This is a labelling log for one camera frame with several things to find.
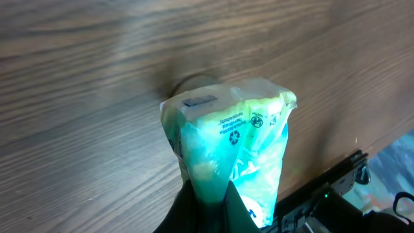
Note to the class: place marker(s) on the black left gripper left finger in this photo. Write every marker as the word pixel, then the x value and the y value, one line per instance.
pixel 183 216

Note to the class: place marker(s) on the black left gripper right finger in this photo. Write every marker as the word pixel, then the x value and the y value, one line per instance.
pixel 236 218

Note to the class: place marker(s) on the small teal tissue pack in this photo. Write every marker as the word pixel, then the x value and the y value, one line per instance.
pixel 231 133

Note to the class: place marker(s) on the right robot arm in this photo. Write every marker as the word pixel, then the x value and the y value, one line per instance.
pixel 338 215

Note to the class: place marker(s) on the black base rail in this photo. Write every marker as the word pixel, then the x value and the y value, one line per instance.
pixel 294 210

